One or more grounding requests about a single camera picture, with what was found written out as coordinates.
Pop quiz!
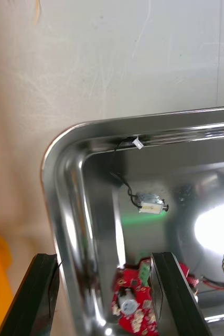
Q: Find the round red circuit board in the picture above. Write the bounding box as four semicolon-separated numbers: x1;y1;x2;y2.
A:
111;258;199;336

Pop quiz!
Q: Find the steel tray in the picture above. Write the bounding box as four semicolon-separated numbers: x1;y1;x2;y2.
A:
40;104;224;336

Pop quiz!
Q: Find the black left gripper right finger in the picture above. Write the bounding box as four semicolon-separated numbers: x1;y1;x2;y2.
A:
150;251;212;336

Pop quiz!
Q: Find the small metal solenoid black cable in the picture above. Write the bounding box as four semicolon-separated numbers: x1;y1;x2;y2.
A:
109;136;169;215

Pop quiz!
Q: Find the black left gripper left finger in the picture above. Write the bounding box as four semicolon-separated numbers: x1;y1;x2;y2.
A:
0;253;60;336

